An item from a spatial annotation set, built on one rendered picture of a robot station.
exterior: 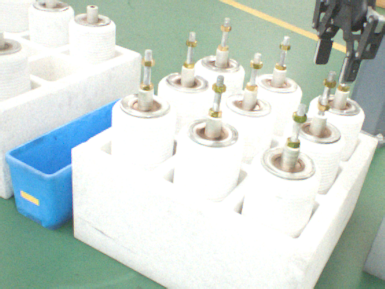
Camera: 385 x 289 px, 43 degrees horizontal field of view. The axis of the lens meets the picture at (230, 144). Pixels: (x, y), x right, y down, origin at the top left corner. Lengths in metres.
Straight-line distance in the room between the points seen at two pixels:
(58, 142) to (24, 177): 0.12
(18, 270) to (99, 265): 0.12
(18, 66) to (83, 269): 0.36
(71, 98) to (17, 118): 0.13
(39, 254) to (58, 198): 0.09
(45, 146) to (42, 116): 0.06
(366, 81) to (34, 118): 0.80
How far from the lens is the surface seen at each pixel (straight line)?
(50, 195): 0.84
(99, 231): 0.82
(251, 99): 0.77
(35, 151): 0.92
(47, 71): 1.11
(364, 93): 1.30
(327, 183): 0.76
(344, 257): 0.92
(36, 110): 0.93
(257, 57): 0.74
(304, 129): 0.75
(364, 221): 1.03
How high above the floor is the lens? 0.59
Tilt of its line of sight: 31 degrees down
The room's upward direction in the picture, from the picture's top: 10 degrees clockwise
